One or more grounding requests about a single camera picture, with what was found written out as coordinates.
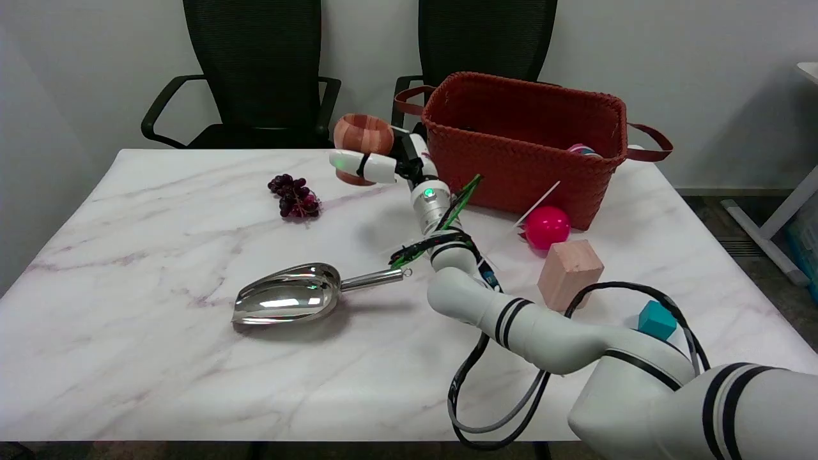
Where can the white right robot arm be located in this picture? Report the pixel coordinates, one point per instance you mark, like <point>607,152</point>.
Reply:
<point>575,345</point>

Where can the white desk leg frame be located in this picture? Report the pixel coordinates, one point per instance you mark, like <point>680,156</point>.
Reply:
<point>776,211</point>

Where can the pink ball with stick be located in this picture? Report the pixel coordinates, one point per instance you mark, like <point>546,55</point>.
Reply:
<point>545,225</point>

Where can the teal cube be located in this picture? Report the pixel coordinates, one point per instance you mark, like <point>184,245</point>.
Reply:
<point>656,320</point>

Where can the brown woven storage basket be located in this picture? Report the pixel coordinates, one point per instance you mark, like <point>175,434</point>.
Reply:
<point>524,140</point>

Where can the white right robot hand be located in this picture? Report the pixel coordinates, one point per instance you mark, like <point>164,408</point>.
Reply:
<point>377,165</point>

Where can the pink striped object in basket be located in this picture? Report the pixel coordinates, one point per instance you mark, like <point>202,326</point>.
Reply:
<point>583,151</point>

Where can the pink wooden block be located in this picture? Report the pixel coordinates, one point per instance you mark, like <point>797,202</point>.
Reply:
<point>569,273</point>

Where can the steel scoop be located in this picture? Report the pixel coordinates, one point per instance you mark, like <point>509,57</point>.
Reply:
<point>294,295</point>

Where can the black mesh office chair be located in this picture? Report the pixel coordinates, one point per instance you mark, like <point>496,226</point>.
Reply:
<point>255,70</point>
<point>486,38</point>

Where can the wooden mortar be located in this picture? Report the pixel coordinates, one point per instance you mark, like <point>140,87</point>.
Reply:
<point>362,140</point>

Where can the purple grape bunch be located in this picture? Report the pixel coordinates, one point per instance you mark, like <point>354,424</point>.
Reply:
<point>295,196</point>

